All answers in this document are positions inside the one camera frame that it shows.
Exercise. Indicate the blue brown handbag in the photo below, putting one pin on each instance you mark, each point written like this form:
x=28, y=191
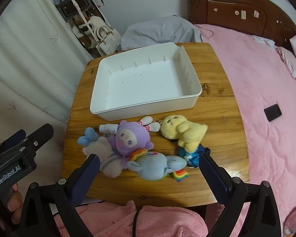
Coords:
x=71, y=3

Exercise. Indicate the white plush toy blue bow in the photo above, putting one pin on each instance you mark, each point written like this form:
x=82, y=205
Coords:
x=101, y=150

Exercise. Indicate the person's left hand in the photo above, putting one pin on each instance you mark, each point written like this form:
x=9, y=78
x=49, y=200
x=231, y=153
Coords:
x=14, y=200

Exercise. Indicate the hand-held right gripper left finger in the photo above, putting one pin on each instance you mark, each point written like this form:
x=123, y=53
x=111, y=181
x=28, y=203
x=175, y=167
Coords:
x=85, y=177

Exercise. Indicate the yellow plush toy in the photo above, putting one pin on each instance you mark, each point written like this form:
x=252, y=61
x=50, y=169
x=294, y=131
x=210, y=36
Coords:
x=187, y=130

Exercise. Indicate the fluffy white bag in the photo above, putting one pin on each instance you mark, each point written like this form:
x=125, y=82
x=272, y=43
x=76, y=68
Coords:
x=88, y=28

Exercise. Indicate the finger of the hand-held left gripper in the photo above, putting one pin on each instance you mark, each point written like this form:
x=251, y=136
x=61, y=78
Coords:
x=42, y=132
x=16, y=135

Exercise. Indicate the blue shiny packet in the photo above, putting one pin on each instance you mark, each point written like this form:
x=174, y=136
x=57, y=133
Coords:
x=193, y=156

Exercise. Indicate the pink fleece robe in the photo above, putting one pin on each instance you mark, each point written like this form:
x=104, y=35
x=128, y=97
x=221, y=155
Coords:
x=157, y=222

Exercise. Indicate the grey plush toy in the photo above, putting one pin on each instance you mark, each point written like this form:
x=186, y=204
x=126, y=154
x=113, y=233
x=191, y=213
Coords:
x=153, y=165

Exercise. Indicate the grey fabric cover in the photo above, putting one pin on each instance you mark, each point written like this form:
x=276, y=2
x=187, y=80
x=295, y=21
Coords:
x=160, y=29

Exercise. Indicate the brown wooden headboard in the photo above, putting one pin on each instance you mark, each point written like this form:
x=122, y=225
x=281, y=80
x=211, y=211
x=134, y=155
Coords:
x=236, y=5

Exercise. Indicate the small white bottle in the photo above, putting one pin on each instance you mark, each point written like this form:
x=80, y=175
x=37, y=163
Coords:
x=109, y=128

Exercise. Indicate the pink patterned cloth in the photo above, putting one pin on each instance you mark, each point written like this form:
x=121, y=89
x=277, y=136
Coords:
x=289, y=64

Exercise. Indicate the white plastic tray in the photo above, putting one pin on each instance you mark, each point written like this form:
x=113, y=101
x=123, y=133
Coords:
x=143, y=86

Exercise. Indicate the black flat pouch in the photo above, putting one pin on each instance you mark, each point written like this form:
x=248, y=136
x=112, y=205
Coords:
x=272, y=113

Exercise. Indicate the purple plush doll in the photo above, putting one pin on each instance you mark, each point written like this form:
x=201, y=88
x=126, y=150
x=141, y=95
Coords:
x=130, y=138

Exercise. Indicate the pink blanket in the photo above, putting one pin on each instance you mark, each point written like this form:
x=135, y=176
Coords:
x=261, y=84

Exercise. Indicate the white handbag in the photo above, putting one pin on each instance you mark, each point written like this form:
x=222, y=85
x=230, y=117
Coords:
x=107, y=40

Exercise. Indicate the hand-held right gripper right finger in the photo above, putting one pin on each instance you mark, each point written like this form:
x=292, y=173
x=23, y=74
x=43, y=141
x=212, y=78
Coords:
x=215, y=179

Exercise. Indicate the white curtain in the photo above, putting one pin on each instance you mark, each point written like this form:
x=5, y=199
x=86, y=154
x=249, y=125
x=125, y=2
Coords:
x=27, y=66

